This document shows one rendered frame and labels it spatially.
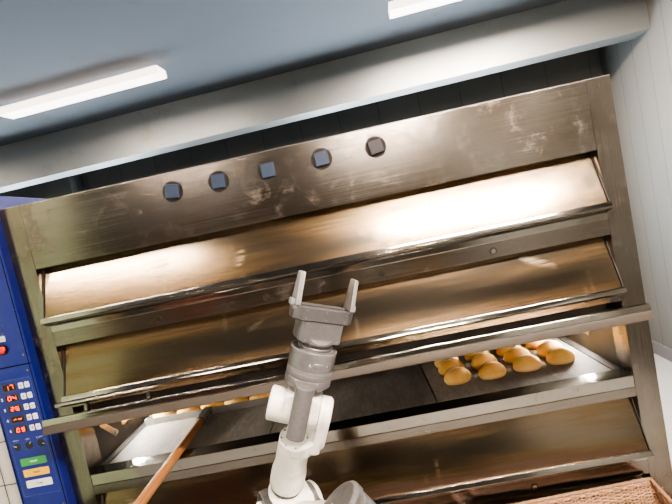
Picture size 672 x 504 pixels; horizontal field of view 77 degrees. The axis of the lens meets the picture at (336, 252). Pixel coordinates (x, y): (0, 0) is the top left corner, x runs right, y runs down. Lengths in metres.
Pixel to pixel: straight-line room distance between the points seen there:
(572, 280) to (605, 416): 0.46
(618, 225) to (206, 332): 1.33
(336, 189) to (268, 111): 2.55
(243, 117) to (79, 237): 2.52
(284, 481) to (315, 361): 0.28
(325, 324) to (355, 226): 0.60
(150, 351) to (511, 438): 1.21
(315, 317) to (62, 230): 1.04
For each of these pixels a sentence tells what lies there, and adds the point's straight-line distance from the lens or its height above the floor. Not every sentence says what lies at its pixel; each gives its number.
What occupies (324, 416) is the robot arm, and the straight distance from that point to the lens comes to 0.84.
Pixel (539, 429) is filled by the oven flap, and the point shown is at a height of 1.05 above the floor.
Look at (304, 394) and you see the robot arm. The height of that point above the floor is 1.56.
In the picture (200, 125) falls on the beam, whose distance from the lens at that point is 4.00.
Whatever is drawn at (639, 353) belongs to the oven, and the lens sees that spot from 1.66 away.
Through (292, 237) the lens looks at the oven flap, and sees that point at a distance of 1.35.
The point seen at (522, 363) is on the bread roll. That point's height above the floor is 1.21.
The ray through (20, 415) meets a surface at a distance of 1.80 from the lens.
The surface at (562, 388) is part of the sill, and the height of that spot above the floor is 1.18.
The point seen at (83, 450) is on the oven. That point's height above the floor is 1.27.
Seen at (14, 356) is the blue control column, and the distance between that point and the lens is 1.75.
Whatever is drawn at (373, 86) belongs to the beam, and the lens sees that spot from 3.75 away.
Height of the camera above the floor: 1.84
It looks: 4 degrees down
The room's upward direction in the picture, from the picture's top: 12 degrees counter-clockwise
